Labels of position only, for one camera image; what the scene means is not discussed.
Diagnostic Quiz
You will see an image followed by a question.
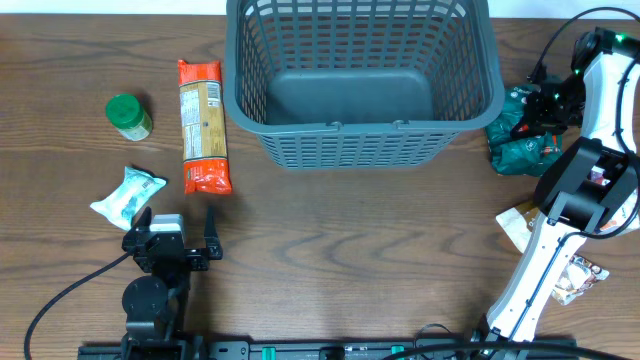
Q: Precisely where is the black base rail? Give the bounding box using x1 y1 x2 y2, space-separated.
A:
77 338 579 360

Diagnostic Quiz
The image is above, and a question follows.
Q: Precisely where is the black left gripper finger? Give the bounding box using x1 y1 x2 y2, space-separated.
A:
204 206 219 249
133 207 152 230

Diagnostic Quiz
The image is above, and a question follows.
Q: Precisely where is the black cable left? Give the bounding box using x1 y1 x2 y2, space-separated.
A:
23 251 135 360

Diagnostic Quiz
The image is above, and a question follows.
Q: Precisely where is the beige brown snack bag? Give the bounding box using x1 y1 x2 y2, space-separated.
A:
495 201 609 306

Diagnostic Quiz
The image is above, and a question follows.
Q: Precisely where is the grey plastic basket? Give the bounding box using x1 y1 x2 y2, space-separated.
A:
224 0 504 169

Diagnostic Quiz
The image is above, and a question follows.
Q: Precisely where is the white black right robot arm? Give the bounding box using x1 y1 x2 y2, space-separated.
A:
466 28 639 359

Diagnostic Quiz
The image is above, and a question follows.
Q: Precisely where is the green lidded jar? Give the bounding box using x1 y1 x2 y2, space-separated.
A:
105 94 153 142

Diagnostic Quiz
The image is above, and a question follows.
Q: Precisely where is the mint green snack packet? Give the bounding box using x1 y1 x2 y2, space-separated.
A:
90 167 167 231

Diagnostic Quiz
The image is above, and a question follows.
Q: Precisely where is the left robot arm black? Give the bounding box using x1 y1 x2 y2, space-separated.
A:
122 207 223 359

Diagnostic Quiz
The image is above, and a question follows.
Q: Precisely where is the green Nescafe coffee bag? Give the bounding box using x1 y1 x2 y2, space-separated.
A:
484 85 562 177

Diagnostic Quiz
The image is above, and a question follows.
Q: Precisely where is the orange spaghetti packet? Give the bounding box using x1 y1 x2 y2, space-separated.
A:
178 60 233 195

